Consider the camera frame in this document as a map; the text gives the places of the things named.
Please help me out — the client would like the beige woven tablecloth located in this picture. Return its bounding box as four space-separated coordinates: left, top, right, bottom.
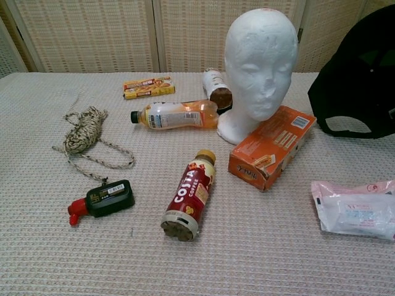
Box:
0 72 395 296

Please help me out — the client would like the black baseball cap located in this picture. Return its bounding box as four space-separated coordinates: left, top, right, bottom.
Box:
307 4 395 139

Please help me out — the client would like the Costa coffee bottle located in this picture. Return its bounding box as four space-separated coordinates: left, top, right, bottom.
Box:
160 149 217 243

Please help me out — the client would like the orange tea plastic bottle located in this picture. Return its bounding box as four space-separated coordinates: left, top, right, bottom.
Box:
130 99 220 131

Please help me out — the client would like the beige braided rope bundle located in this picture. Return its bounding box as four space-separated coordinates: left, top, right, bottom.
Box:
51 106 136 183

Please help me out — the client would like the black ink bottle red cap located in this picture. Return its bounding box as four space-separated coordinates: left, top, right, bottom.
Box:
68 179 136 227

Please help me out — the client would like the white foam mannequin head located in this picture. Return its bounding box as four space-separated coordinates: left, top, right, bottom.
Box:
217 8 299 146

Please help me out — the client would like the pink white plastic packet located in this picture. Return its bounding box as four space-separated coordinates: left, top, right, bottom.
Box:
310 179 395 242

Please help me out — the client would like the yellow curry box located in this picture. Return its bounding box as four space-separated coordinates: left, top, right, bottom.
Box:
122 76 177 101

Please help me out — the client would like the orange cardboard box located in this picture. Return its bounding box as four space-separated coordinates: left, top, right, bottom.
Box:
228 105 318 192

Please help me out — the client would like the white bottle with orange cap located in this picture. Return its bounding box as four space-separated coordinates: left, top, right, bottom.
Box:
202 68 234 115

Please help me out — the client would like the woven folding screen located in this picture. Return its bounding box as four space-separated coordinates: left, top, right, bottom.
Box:
0 0 395 80

